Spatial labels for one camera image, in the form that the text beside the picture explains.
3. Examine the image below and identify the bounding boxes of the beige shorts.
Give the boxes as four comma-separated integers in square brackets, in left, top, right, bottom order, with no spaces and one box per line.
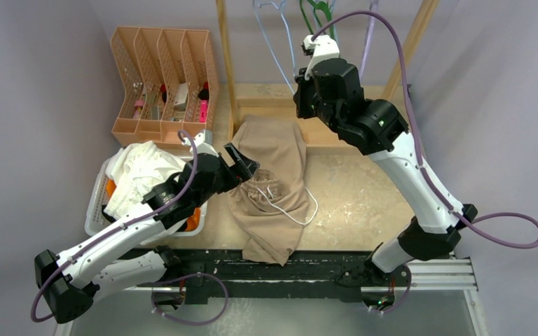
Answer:
[228,115,313,265]

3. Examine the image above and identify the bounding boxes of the white plastic perforated basket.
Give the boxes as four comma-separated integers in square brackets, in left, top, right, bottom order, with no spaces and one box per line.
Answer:
[84,159,208,239]

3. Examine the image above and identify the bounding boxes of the white shorts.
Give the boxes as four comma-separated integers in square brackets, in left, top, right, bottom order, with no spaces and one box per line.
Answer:
[104,141,185,220]

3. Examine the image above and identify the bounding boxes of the green hanger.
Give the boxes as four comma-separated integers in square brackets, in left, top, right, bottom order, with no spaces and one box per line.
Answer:
[298,0,336,34]

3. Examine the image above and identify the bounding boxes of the orange shorts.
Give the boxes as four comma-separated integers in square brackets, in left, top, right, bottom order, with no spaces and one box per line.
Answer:
[101,180,201,232]

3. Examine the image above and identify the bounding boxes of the lilac plastic hanger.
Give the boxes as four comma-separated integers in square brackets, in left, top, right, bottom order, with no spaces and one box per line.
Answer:
[359,0,380,78]

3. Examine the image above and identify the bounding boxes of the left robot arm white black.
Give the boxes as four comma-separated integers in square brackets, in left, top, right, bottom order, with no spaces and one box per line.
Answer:
[31,143,261,324]

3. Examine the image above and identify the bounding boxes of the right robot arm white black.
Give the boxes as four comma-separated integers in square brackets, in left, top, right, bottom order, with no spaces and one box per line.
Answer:
[294,58,478,285]

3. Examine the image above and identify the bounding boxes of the wooden clothes rack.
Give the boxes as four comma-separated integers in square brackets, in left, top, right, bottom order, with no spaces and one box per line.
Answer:
[216,1,439,155]

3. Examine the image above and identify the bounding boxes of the pink marker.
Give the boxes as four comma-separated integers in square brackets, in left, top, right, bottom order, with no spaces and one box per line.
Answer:
[199,99,209,123]

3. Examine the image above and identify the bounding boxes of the white small box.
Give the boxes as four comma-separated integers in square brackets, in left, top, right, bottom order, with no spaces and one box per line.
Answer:
[174,83,188,111]

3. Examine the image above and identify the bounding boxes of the peach plastic file organizer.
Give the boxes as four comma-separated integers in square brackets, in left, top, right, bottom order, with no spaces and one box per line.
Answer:
[110,26,219,151]

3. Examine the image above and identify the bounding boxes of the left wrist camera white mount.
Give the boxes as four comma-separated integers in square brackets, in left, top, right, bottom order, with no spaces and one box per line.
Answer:
[181,129,219,157]

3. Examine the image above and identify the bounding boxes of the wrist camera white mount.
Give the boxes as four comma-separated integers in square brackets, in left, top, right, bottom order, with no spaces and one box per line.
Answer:
[302,35,340,71]
[181,129,219,157]

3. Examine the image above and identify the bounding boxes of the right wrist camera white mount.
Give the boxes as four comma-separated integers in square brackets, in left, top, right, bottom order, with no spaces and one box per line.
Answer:
[302,35,340,71]

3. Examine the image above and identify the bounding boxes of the purple cable loop under rail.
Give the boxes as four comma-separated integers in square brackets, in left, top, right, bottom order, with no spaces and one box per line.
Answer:
[151,272,230,327]

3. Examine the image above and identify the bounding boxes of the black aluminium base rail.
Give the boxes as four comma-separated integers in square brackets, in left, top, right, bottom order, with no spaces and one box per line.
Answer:
[119,246,477,309]

